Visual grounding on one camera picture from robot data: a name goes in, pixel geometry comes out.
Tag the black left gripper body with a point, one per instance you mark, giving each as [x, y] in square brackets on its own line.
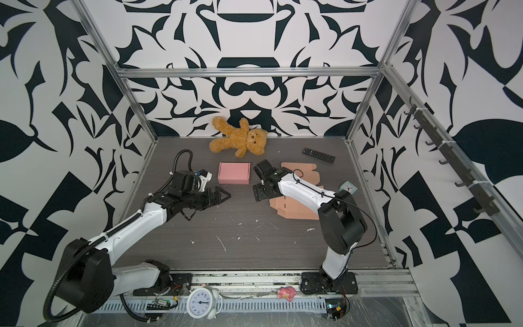
[195, 199]

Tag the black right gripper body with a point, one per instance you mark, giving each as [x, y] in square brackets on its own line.
[262, 191]

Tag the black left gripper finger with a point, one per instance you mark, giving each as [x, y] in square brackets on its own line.
[221, 194]
[214, 202]

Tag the pink cardboard box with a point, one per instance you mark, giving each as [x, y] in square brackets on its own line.
[234, 173]

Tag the peach cardboard box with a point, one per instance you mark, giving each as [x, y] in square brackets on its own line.
[295, 206]

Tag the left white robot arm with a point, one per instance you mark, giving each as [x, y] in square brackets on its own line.
[87, 276]

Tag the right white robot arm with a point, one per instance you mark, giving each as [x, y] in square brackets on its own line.
[342, 224]

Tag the brown teddy bear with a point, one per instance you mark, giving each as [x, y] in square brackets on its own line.
[242, 139]

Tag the black remote control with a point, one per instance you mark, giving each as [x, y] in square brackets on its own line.
[319, 155]

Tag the small teal alarm clock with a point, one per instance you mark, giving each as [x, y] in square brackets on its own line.
[348, 187]

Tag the white round alarm clock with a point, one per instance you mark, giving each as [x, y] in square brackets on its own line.
[204, 302]

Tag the small pink toy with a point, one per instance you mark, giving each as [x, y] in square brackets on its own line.
[287, 293]

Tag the green circuit board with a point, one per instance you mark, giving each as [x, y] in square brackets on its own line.
[335, 311]

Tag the white slotted cable duct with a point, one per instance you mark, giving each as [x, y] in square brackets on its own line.
[242, 305]

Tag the grey wall hook rail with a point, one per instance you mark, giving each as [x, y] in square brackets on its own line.
[490, 201]

